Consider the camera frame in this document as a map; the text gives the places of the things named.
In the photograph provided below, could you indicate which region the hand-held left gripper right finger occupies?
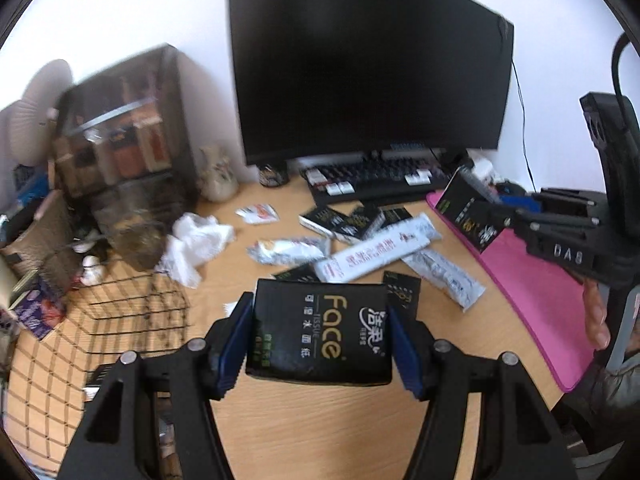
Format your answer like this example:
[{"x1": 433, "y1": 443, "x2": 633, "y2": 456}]
[{"x1": 387, "y1": 305, "x2": 581, "y2": 480}]

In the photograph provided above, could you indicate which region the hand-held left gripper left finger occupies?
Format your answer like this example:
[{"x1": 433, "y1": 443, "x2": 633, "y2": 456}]
[{"x1": 57, "y1": 291, "x2": 256, "y2": 480}]

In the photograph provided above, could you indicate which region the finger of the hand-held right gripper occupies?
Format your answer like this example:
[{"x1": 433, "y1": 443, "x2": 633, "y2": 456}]
[
  {"x1": 487, "y1": 206, "x2": 600, "y2": 277},
  {"x1": 531, "y1": 186, "x2": 609, "y2": 222}
]

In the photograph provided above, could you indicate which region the long white grey-printed packet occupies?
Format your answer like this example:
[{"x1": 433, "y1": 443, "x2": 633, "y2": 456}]
[{"x1": 402, "y1": 250, "x2": 487, "y2": 313}]

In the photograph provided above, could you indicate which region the black wire basket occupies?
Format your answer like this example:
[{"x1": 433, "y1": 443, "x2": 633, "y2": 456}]
[{"x1": 0, "y1": 247, "x2": 193, "y2": 480}]

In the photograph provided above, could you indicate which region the long white red-lettered packet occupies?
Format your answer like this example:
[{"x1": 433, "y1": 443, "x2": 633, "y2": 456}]
[{"x1": 312, "y1": 212, "x2": 442, "y2": 285}]

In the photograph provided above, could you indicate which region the wooden desktop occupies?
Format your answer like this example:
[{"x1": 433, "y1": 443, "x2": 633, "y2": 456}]
[{"x1": 5, "y1": 175, "x2": 596, "y2": 480}]

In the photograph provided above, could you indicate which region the person's right hand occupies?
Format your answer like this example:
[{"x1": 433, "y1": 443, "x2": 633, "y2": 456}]
[{"x1": 581, "y1": 280, "x2": 612, "y2": 352}]

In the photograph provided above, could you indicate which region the pink desk mat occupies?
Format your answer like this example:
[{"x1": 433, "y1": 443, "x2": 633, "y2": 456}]
[{"x1": 425, "y1": 190, "x2": 598, "y2": 393}]

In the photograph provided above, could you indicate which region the silver snack wrapper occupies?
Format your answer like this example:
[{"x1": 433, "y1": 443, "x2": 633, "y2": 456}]
[{"x1": 246, "y1": 236, "x2": 332, "y2": 267}]

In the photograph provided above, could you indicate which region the crumpled white tissue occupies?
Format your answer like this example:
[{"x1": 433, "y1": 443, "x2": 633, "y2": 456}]
[{"x1": 155, "y1": 212, "x2": 236, "y2": 289}]

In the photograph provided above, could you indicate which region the small white red sachet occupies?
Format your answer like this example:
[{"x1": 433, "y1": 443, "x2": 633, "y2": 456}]
[{"x1": 236, "y1": 202, "x2": 280, "y2": 226}]

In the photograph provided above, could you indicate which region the person's grey jacket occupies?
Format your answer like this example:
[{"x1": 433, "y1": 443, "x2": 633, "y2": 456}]
[{"x1": 552, "y1": 352, "x2": 640, "y2": 466}]

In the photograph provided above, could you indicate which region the small white figurine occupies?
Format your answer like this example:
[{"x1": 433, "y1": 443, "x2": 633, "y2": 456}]
[{"x1": 82, "y1": 255, "x2": 106, "y2": 286}]

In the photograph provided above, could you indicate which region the cream ceramic vase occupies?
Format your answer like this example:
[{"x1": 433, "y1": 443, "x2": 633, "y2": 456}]
[{"x1": 197, "y1": 146, "x2": 240, "y2": 203}]

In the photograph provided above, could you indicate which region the dark glass jar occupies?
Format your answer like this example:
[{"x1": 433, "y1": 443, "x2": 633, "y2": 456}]
[{"x1": 259, "y1": 162, "x2": 291, "y2": 188}]

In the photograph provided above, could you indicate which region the black keyboard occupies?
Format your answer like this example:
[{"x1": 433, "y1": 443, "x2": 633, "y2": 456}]
[{"x1": 302, "y1": 147, "x2": 463, "y2": 206}]

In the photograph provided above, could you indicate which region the blue printed box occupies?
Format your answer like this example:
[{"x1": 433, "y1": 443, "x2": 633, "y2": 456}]
[{"x1": 10, "y1": 285, "x2": 68, "y2": 341}]

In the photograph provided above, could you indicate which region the brown box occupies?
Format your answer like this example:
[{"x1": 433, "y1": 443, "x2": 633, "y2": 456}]
[{"x1": 0, "y1": 200, "x2": 76, "y2": 281}]

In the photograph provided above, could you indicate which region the dark acrylic storage cabinet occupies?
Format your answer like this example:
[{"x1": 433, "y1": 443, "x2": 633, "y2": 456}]
[{"x1": 52, "y1": 44, "x2": 198, "y2": 271}]

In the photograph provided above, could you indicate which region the black computer monitor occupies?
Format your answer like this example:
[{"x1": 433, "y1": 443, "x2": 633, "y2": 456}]
[{"x1": 227, "y1": 0, "x2": 516, "y2": 168}]

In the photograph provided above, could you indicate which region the white fan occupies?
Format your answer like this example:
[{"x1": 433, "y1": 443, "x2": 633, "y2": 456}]
[{"x1": 7, "y1": 59, "x2": 76, "y2": 166}]

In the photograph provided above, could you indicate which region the thin black monitor cable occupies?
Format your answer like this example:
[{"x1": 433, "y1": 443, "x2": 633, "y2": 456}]
[{"x1": 510, "y1": 60, "x2": 538, "y2": 193}]

